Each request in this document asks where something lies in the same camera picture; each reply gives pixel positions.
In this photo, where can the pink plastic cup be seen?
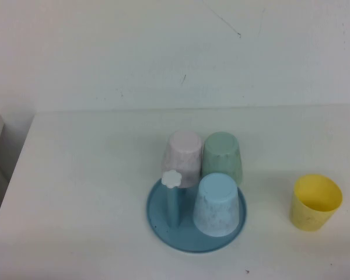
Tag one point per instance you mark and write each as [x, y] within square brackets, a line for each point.
[182, 154]

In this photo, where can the green plastic cup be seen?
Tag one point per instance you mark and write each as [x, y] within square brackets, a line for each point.
[221, 157]

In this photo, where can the light blue plastic cup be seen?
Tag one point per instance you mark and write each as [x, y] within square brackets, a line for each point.
[217, 204]

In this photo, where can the blue cup stand with pegs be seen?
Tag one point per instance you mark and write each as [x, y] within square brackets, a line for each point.
[175, 233]

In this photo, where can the yellow plastic cup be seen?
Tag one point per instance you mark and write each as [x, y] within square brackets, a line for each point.
[306, 217]

